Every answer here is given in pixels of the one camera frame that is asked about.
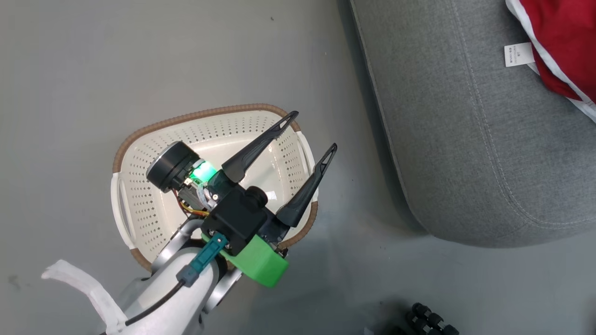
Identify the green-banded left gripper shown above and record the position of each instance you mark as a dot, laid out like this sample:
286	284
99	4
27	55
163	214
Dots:
170	165

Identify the red basketball jersey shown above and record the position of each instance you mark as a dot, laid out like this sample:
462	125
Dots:
568	37

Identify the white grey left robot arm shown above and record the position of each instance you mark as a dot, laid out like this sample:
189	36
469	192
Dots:
186	302

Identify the cream perforated laundry basket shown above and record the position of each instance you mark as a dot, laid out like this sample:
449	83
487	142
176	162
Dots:
139	195

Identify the grey fabric sofa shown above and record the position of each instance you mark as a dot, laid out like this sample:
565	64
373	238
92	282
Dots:
465	139

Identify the black ribbed connector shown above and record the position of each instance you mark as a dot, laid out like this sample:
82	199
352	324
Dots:
419	324
435	318

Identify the white fabric strip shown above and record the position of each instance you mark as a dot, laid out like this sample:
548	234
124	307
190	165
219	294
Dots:
79	279

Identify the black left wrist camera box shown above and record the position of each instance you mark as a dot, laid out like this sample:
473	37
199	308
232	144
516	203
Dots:
237	218

